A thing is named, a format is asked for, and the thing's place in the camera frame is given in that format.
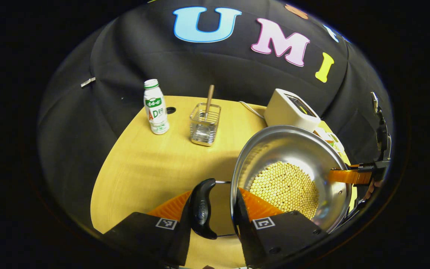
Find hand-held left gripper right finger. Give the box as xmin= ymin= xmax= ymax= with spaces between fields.
xmin=232 ymin=187 xmax=329 ymax=268

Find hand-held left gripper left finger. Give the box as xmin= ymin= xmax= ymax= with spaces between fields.
xmin=101 ymin=191 xmax=192 ymax=266

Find steel pot with black handles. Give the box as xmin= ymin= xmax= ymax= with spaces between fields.
xmin=188 ymin=125 xmax=353 ymax=239

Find pile of yellow soybeans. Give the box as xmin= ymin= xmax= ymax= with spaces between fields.
xmin=248 ymin=161 xmax=320 ymax=220

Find white toaster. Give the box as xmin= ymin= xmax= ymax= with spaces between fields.
xmin=264 ymin=89 xmax=321 ymax=132

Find white drink bottle green label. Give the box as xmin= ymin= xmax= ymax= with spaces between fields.
xmin=143 ymin=79 xmax=170 ymax=135

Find wooden spoon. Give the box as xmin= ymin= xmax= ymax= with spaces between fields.
xmin=205 ymin=84 xmax=215 ymax=120

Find metal wire basket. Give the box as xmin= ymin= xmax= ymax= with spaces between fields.
xmin=189 ymin=103 xmax=222 ymax=147

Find thin power cable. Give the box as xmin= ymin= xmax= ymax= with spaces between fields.
xmin=239 ymin=101 xmax=266 ymax=120

